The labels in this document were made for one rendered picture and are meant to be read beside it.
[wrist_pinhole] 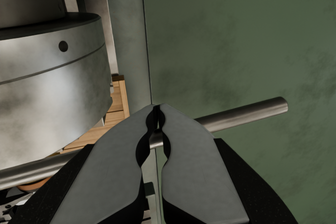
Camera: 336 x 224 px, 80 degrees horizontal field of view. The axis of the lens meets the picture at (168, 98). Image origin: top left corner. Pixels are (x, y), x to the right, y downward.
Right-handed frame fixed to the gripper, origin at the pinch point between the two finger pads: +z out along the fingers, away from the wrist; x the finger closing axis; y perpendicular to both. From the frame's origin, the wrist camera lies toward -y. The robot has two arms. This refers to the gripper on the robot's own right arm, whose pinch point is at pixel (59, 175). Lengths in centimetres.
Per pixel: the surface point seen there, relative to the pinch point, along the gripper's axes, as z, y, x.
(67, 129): 7.2, -17.4, 11.1
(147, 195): 17.8, 32.8, -16.0
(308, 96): 195, 64, -109
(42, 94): 6.1, -22.2, 11.9
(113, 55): 12.6, -16.2, -21.9
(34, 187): -2.8, -1.8, 3.4
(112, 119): 10.0, 1.7, -19.9
